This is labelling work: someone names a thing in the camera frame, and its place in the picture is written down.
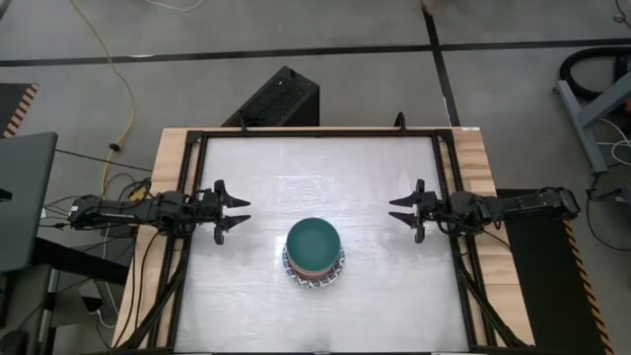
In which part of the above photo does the grey laptop lid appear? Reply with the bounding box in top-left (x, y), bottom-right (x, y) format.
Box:
top-left (0, 131), bottom-right (59, 275)

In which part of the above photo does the black flexible hose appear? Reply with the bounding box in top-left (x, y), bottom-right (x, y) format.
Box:
top-left (560, 46), bottom-right (631, 103)

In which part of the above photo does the black mat striped orange edge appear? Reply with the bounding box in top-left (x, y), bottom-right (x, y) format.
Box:
top-left (495, 188), bottom-right (615, 355)
top-left (0, 82), bottom-right (40, 139)

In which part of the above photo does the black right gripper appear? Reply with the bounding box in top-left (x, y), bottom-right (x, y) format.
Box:
top-left (388, 178), bottom-right (445, 245)

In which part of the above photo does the black computer tower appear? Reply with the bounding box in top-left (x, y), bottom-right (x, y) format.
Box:
top-left (221, 65), bottom-right (320, 128)

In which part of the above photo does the green plastic bowl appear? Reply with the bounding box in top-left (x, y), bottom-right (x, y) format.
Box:
top-left (285, 217), bottom-right (343, 273)

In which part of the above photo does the black side desk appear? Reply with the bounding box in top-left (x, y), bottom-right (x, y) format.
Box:
top-left (0, 236), bottom-right (132, 355)

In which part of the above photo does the grey metal stand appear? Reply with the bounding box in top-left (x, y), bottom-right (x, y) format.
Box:
top-left (554, 73), bottom-right (631, 174)

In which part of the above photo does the white floor cable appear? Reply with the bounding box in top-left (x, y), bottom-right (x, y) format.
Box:
top-left (142, 0), bottom-right (206, 13)

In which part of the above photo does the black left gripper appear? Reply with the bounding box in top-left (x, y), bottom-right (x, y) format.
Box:
top-left (196, 179), bottom-right (252, 246)

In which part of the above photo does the yellow cable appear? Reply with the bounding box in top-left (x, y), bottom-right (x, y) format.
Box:
top-left (68, 0), bottom-right (137, 201)

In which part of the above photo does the black floor cable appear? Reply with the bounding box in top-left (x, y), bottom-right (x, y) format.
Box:
top-left (53, 141), bottom-right (155, 173)

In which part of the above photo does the black metal table frame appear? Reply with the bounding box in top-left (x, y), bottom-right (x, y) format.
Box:
top-left (117, 111), bottom-right (536, 355)

